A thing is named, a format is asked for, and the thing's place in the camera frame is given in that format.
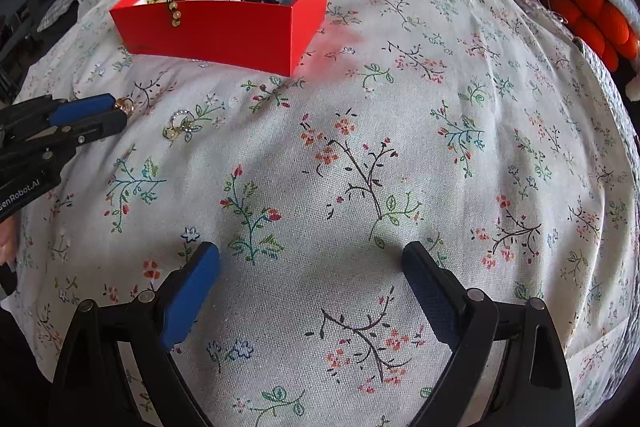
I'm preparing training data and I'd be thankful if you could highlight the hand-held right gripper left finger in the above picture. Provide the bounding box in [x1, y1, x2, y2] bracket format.
[49, 243, 221, 427]

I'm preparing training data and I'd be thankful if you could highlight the white plush toy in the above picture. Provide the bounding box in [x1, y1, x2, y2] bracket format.
[625, 57, 640, 102]

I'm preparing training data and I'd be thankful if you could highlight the orange knitted cushion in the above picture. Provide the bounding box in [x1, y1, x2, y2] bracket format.
[537, 0, 640, 70]

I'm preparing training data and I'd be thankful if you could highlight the red cardboard box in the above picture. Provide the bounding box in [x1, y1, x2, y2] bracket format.
[109, 0, 332, 78]

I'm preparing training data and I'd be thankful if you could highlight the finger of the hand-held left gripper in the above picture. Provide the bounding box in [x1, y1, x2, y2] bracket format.
[50, 110, 129, 146]
[0, 94, 117, 130]

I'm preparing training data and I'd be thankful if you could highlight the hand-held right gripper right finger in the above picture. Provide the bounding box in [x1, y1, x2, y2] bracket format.
[402, 242, 575, 427]

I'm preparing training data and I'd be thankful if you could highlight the grey checkered cloth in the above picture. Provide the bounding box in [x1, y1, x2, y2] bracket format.
[37, 0, 96, 32]

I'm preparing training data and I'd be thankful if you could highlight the green bead bracelet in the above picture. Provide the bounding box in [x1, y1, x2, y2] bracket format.
[147, 0, 208, 28]

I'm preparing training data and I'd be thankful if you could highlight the person's left hand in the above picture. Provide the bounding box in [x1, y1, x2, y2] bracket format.
[0, 217, 20, 264]

